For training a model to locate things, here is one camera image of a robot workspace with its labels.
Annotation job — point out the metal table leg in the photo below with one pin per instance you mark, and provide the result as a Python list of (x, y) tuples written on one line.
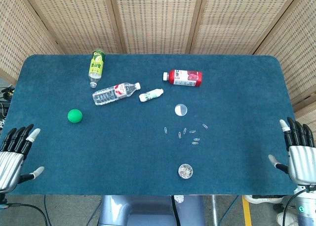
[(215, 211)]

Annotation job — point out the round clear paper clip container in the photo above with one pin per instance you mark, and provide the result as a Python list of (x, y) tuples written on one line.
[(185, 171)]

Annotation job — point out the red juice bottle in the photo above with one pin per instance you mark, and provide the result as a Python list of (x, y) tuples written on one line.
[(187, 78)]

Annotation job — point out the yellow-green label drink bottle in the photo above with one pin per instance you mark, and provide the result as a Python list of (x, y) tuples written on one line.
[(96, 68)]

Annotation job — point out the clear water bottle red label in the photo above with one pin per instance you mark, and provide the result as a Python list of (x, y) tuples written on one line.
[(108, 95)]

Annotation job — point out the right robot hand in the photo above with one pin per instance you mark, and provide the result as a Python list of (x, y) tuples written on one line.
[(302, 161)]

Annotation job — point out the white sneaker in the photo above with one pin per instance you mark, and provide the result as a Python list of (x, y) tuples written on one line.
[(287, 218), (261, 199)]

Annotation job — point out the bamboo folding screen panel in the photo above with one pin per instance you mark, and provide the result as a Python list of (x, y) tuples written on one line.
[(301, 50), (79, 21), (22, 33), (237, 21), (158, 21)]

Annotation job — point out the blue felt table cover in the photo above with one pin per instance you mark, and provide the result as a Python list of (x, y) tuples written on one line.
[(138, 157)]

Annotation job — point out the small white bottle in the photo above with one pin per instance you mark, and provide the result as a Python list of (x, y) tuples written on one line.
[(148, 95)]

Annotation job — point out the round clear plastic lid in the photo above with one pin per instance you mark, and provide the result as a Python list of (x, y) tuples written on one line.
[(181, 110)]

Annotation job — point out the green ball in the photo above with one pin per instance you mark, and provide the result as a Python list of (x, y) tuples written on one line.
[(74, 116)]

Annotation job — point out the blue-grey robot torso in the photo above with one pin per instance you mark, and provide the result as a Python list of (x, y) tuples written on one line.
[(148, 211)]

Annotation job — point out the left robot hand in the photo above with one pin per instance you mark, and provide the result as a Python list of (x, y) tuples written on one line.
[(10, 166)]

